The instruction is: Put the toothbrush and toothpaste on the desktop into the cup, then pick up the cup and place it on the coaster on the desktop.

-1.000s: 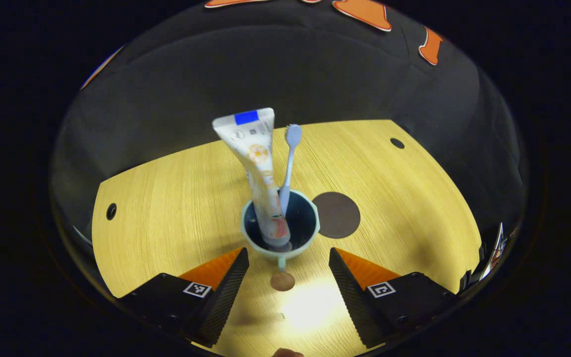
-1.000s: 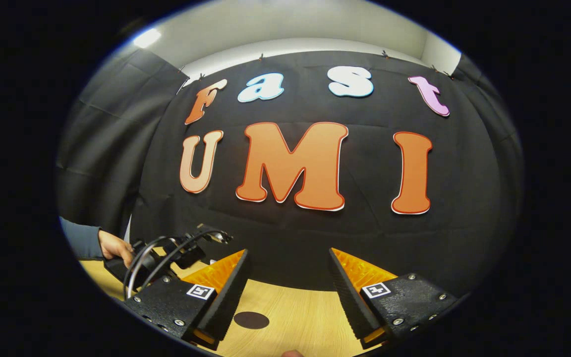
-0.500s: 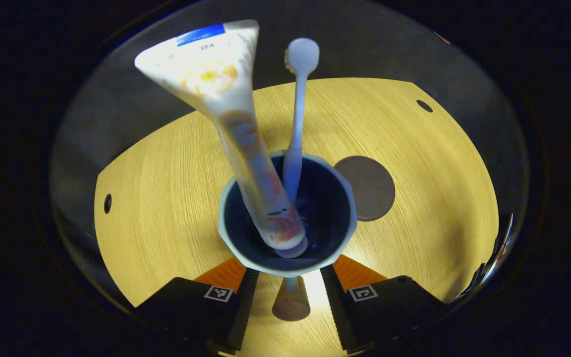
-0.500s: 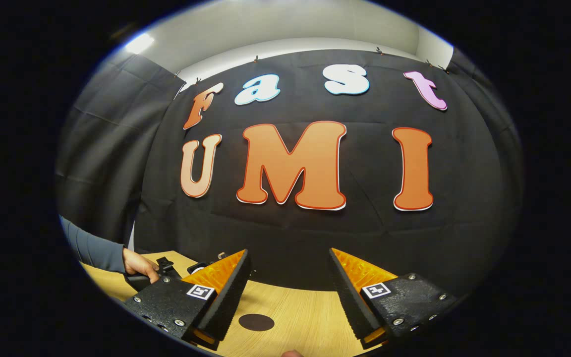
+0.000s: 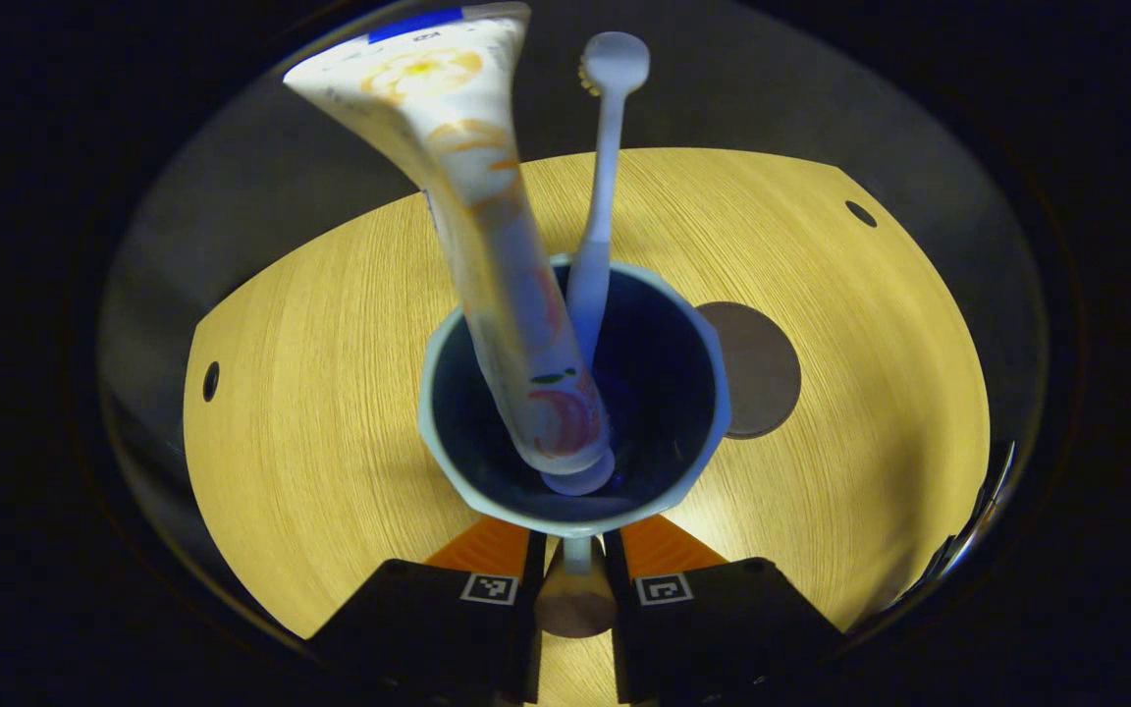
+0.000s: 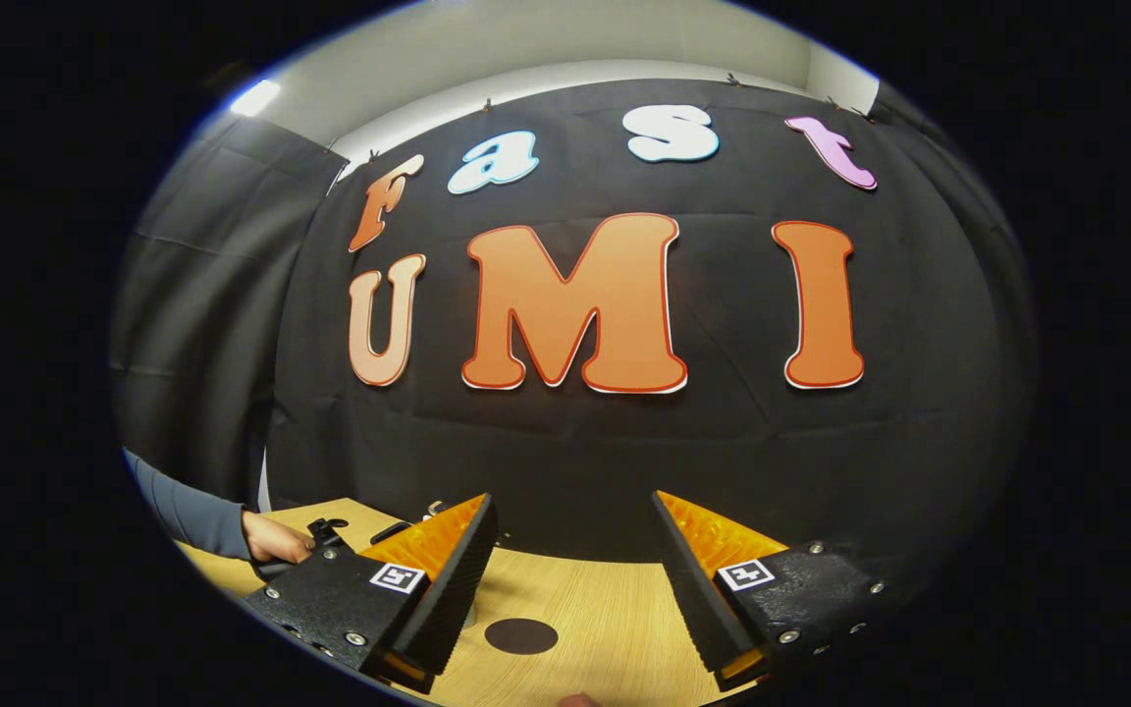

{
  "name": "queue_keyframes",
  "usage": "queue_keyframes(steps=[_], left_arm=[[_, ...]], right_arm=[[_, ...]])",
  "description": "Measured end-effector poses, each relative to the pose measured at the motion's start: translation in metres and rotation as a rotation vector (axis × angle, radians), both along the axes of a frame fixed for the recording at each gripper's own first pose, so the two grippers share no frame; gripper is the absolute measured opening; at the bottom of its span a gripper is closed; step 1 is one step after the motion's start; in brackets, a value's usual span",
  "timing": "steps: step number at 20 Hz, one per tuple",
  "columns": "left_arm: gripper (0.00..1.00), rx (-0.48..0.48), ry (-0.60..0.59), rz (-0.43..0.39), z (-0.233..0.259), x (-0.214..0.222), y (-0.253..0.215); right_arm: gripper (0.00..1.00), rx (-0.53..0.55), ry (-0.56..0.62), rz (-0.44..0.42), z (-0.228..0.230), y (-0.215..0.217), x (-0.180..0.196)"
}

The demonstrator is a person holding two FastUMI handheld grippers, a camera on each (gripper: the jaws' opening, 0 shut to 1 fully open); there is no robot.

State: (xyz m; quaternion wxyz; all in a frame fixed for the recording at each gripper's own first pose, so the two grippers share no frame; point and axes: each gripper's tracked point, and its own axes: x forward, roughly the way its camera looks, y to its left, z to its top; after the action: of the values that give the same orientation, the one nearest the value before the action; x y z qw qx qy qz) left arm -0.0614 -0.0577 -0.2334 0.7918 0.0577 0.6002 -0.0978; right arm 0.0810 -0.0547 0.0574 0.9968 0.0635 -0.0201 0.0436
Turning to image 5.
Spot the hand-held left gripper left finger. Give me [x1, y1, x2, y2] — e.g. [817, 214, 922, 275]
[310, 517, 547, 707]

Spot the white toothbrush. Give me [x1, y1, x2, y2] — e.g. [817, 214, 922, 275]
[541, 31, 652, 497]

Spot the light blue cup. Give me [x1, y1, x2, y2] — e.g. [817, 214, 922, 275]
[416, 253, 731, 639]

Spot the wooden desktop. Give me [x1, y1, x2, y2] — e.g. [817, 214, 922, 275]
[183, 147, 992, 707]

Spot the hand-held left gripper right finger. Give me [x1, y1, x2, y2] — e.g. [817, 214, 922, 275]
[603, 516, 846, 707]

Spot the white toothpaste tube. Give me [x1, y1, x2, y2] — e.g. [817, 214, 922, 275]
[283, 2, 616, 477]

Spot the dark brown round coaster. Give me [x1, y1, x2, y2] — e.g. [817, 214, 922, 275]
[695, 301, 802, 440]

